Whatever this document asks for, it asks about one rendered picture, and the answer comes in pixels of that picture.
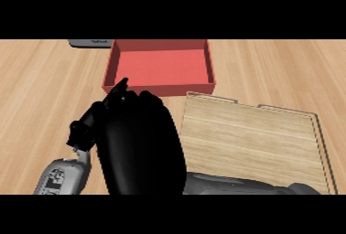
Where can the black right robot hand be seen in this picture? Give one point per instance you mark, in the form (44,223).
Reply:
(143,146)

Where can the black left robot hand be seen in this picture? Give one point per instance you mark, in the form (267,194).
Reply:
(86,131)

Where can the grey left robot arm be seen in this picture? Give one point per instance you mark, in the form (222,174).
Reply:
(61,178)

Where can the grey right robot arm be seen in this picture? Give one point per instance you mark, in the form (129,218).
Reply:
(234,186)

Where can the pale wooden tray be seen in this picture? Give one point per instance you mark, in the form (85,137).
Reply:
(252,143)

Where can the red cardboard box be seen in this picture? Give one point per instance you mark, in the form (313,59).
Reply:
(160,67)

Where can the grey flat appliance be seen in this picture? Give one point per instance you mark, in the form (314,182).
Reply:
(91,43)

